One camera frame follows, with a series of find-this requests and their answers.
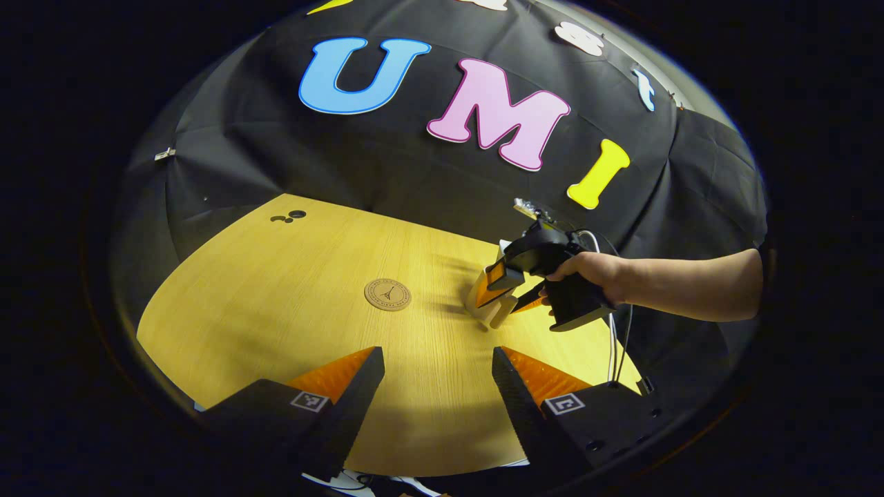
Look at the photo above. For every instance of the round brown coaster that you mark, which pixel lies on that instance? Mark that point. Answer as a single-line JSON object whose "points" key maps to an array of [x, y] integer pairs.
{"points": [[387, 295]]}

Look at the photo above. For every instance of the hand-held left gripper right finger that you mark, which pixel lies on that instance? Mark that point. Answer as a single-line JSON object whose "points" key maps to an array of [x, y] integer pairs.
{"points": [[521, 400]]}

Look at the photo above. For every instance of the black backdrop cloth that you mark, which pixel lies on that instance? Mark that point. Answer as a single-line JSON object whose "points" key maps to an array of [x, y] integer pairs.
{"points": [[387, 166]]}

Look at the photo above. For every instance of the beige cup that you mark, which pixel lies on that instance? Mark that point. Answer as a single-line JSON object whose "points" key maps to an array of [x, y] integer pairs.
{"points": [[501, 317]]}

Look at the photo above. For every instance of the small white clip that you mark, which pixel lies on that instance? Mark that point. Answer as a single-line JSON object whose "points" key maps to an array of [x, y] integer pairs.
{"points": [[164, 153]]}

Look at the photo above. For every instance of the wooden desktop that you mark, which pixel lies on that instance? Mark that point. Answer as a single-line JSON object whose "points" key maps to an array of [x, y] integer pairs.
{"points": [[276, 310]]}

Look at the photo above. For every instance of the white blurry object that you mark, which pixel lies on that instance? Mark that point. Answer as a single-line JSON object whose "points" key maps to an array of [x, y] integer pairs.
{"points": [[338, 481], [418, 486]]}

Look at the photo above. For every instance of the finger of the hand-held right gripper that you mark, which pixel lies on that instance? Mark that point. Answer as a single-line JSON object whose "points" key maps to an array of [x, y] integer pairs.
{"points": [[532, 298], [498, 276]]}

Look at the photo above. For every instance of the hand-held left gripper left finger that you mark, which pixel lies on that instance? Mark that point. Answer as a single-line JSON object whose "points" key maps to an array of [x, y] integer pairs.
{"points": [[356, 393]]}

